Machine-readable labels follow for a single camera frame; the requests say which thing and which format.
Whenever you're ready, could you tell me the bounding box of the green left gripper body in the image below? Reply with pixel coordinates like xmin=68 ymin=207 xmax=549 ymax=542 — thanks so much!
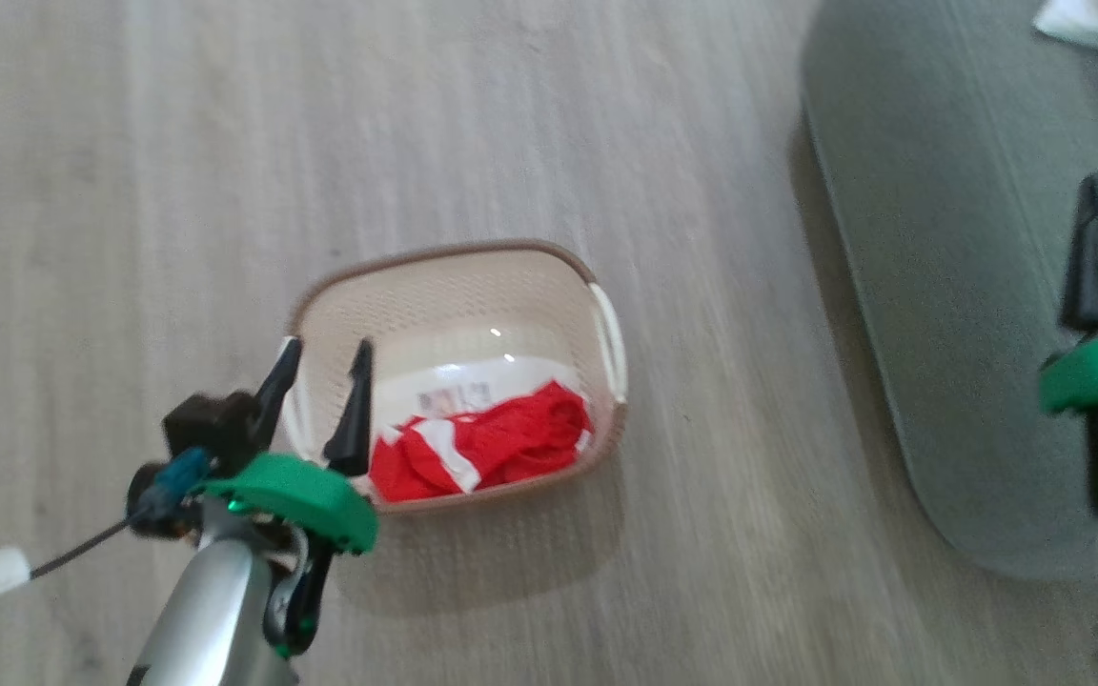
xmin=194 ymin=453 xmax=379 ymax=555

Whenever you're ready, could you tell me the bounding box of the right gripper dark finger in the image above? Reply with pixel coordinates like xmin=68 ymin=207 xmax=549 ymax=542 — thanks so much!
xmin=1059 ymin=172 xmax=1098 ymax=334

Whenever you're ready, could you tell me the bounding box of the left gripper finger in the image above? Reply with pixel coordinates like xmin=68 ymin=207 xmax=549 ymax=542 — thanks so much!
xmin=252 ymin=335 xmax=305 ymax=451
xmin=322 ymin=337 xmax=376 ymax=478

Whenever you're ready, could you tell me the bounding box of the beige plastic laundry basket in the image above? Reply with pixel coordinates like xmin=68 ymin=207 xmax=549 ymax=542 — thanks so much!
xmin=282 ymin=237 xmax=630 ymax=517

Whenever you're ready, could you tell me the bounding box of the red and white garment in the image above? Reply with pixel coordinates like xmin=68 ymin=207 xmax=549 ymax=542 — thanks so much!
xmin=369 ymin=380 xmax=596 ymax=504

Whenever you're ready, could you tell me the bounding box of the white cloth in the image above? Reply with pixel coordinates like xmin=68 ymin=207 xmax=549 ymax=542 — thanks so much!
xmin=1032 ymin=0 xmax=1098 ymax=50

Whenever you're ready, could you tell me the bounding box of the black cable loop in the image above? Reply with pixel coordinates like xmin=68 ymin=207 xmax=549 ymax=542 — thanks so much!
xmin=261 ymin=535 xmax=336 ymax=660

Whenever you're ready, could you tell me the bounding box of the blue cable connector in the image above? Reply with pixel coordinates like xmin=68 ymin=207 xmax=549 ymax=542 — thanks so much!
xmin=127 ymin=446 xmax=214 ymax=540

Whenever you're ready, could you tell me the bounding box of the thin black cable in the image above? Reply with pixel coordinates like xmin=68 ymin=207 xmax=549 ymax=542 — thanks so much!
xmin=0 ymin=517 xmax=135 ymax=622

